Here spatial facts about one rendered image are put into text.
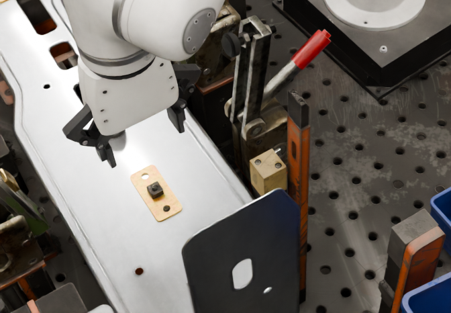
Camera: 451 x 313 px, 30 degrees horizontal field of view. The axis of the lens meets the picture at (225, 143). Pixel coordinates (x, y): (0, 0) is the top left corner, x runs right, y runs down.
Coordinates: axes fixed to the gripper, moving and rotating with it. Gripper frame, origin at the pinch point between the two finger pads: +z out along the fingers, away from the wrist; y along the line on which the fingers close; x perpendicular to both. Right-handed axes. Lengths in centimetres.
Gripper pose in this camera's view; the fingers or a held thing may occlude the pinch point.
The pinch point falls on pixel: (141, 137)
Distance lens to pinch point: 100.0
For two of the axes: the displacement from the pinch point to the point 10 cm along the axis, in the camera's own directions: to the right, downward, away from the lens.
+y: -8.6, 4.5, -2.5
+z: 0.6, 5.8, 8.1
